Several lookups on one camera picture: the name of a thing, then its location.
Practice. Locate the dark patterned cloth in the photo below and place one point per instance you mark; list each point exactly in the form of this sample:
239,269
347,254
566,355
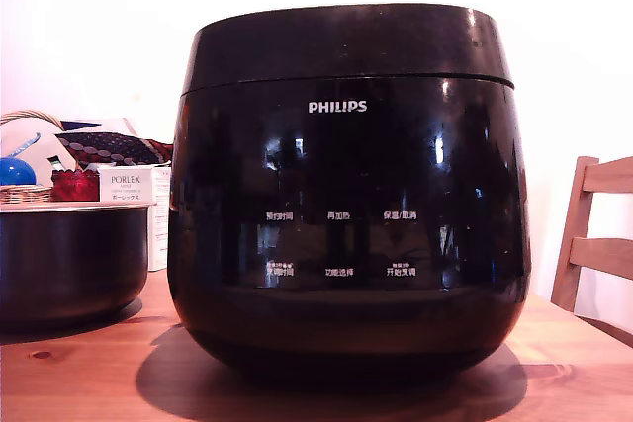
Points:
109,145

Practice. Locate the white printed carton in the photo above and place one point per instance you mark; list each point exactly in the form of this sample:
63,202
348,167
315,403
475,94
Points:
159,234

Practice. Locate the red glass jar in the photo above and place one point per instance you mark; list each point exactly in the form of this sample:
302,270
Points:
74,187

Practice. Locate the black inner cooking pot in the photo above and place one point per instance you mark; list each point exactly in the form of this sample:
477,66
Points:
69,264

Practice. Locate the white Porlex box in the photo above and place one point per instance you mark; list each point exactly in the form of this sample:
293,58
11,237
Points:
126,180

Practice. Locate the wicker basket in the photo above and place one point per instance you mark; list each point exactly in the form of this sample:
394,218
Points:
25,193

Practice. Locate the blue ball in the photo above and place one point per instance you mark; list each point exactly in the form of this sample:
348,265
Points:
15,172

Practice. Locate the black Philips rice cooker body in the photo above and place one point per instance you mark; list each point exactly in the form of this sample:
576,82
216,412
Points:
346,170

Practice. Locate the wooden chair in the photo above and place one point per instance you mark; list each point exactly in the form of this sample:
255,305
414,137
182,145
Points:
603,249

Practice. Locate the white bag with blue print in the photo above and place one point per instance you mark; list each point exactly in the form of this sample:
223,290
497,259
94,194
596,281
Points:
49,145

